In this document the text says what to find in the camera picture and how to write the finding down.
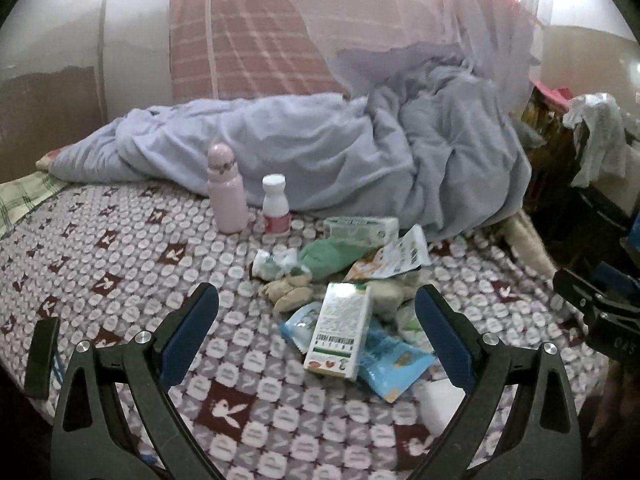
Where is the blue snack bag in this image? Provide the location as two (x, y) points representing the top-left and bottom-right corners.
(280, 301), (435, 403)

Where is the tall white green carton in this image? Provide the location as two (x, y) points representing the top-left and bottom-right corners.
(304, 283), (372, 382)

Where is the white green medicine box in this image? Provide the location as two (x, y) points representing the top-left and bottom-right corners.
(323, 217), (399, 248)

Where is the green plaid pillow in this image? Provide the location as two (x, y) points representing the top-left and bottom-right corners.
(0, 171), (68, 236)

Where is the white foam block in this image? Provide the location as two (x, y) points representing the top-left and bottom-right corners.
(419, 379), (465, 437)

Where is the crumpled white green wrapper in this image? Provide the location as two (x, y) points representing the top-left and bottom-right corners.
(252, 248), (299, 282)

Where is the pink thermos bottle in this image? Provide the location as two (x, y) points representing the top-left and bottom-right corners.
(207, 143), (248, 234)

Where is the beige fuzzy blanket edge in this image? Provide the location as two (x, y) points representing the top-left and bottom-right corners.
(497, 209), (558, 281)

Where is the white cloth on furniture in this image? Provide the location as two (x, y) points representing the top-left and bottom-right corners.
(563, 92), (628, 188)

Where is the green plastic bag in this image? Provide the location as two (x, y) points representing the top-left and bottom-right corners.
(299, 238), (371, 282)

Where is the lavender crumpled blanket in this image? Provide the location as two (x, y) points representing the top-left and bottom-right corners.
(48, 44), (532, 240)

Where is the white pill bottle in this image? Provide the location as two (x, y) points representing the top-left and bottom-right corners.
(262, 174), (291, 235)

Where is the beige tissue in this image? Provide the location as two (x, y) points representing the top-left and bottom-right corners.
(260, 274), (314, 313)

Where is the pink mosquito net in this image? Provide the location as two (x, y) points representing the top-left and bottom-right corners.
(168, 0), (544, 106)

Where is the white orange wrapper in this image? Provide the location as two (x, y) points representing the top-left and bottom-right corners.
(345, 224), (431, 282)

